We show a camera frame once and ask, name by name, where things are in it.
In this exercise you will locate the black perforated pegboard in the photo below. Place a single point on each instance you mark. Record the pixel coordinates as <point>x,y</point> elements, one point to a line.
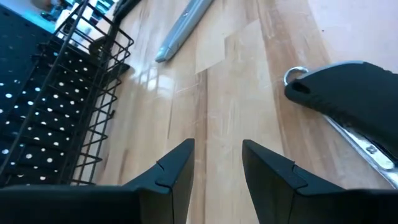
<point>15,40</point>

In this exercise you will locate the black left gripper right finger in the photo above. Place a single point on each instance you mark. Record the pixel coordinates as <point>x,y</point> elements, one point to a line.
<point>270,186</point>

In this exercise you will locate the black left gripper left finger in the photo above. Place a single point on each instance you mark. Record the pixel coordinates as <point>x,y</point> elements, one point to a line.
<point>168,186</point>

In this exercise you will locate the silver metal utility knife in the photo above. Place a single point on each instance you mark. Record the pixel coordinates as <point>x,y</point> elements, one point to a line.
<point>183,28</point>

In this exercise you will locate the black grey utility knife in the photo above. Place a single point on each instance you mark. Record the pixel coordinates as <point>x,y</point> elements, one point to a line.
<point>348,99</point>

